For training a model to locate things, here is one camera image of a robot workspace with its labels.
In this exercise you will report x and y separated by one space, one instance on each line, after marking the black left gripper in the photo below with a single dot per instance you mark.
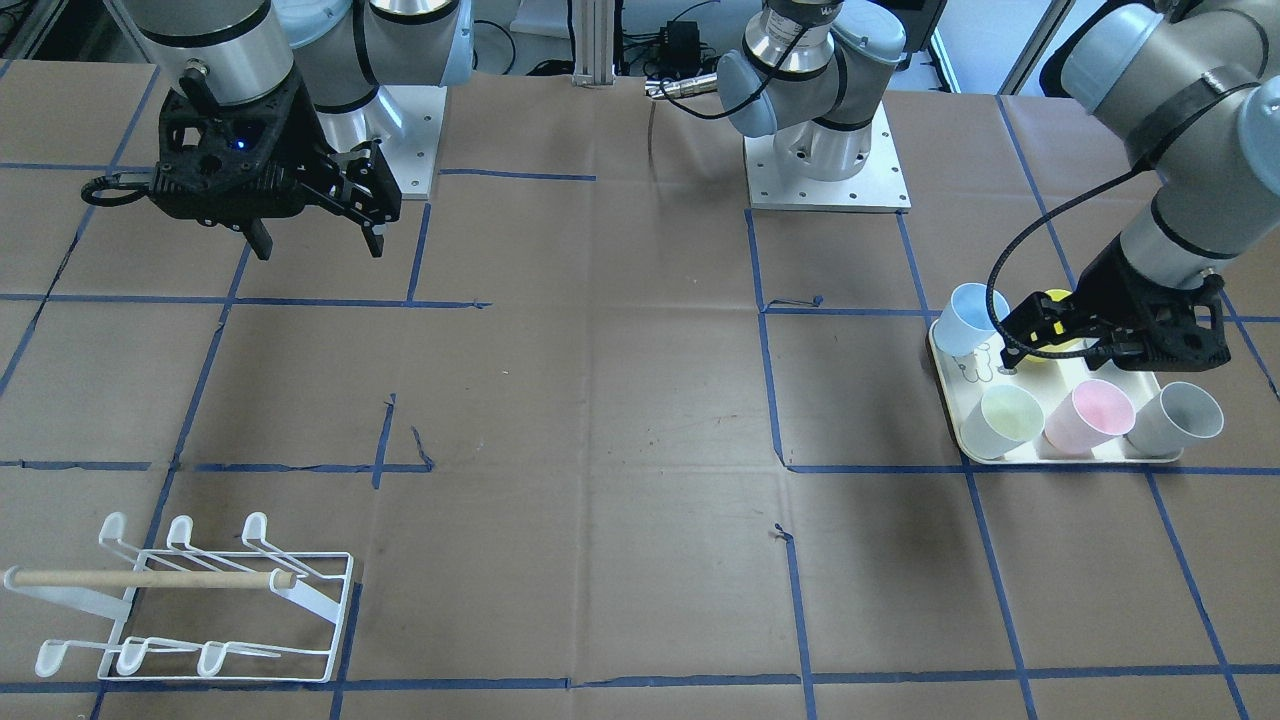
1122 279

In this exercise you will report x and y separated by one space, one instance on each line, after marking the white ikea cup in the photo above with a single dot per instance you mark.
1005 418

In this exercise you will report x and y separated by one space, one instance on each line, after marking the light blue cup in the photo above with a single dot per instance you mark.
964 325

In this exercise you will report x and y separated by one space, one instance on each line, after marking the aluminium frame post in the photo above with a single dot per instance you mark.
593 36

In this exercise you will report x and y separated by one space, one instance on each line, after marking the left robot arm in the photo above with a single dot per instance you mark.
1192 96

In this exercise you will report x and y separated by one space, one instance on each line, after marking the grey cup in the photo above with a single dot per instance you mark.
1179 416

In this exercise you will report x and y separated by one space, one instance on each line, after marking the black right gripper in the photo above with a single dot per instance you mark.
303 142

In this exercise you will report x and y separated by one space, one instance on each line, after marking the black power adapter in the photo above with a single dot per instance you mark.
680 42

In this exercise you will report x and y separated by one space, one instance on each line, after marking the white wire cup rack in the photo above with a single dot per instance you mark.
256 614

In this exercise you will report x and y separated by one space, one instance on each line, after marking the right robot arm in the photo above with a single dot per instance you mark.
344 50

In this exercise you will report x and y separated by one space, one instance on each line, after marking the cream plastic tray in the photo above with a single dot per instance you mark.
963 381

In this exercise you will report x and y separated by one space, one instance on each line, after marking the pink cup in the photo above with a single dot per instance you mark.
1094 412

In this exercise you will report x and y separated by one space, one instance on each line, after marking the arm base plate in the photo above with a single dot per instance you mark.
814 168
407 122

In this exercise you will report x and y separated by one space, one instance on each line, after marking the yellow cup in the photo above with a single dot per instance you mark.
1056 295

